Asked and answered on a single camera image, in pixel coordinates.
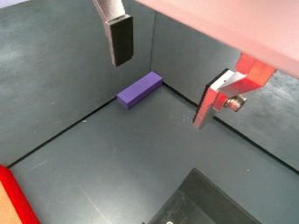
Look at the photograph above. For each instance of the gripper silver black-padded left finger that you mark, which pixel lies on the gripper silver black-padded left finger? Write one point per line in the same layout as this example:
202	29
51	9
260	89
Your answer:
120	29

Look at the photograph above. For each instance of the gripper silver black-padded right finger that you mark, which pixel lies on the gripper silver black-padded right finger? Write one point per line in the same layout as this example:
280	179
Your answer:
224	92

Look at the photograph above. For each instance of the purple rectangular block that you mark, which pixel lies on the purple rectangular block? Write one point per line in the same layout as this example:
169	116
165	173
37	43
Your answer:
140	90

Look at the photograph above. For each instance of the black curved fixture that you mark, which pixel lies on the black curved fixture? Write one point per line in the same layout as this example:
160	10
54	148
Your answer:
201	203

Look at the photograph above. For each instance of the red foam shape board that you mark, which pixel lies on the red foam shape board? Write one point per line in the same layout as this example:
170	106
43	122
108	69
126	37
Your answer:
15	207

